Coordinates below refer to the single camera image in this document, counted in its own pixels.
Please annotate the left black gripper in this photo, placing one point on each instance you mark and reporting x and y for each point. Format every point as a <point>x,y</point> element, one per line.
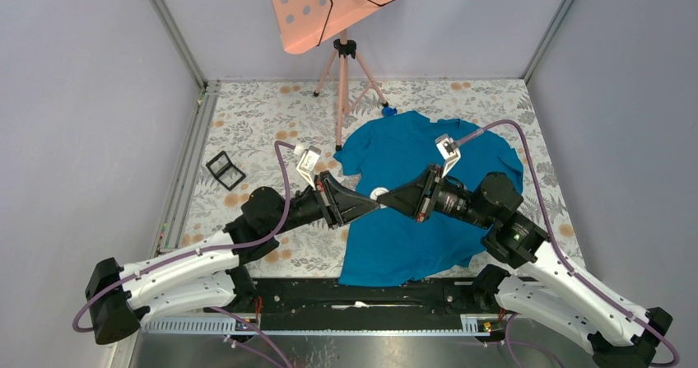
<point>339,203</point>

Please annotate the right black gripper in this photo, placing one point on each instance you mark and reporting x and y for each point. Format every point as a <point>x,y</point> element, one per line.
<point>412,198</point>

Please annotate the round white pin badge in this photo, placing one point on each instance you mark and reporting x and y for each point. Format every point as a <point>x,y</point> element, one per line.
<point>377,192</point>

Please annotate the blue t-shirt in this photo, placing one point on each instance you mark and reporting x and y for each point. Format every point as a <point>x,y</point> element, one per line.
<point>386,248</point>

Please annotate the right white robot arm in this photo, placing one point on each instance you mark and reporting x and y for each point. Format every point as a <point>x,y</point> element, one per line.
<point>530,277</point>

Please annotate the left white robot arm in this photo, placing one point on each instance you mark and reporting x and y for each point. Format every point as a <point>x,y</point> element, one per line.
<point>212,272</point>

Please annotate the small blue brooch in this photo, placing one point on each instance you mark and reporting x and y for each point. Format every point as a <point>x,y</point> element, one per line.
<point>388,111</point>

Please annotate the floral patterned table mat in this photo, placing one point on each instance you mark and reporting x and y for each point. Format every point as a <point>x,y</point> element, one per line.
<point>248,117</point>

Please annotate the pink music stand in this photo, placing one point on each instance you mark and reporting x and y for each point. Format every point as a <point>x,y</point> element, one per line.
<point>306,24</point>

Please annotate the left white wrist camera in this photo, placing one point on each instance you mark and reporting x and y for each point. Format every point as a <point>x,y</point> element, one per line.
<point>308,159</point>

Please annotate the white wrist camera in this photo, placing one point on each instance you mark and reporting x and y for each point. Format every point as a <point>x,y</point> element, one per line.
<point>308,159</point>
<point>450,152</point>

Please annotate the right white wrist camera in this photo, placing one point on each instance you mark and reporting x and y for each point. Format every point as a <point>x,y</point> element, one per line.
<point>450,152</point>

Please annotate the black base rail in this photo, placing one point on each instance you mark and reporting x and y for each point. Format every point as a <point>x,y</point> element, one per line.
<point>322,306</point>

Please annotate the black square frame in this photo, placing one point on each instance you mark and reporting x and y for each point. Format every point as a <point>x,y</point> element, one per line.
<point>224,171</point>

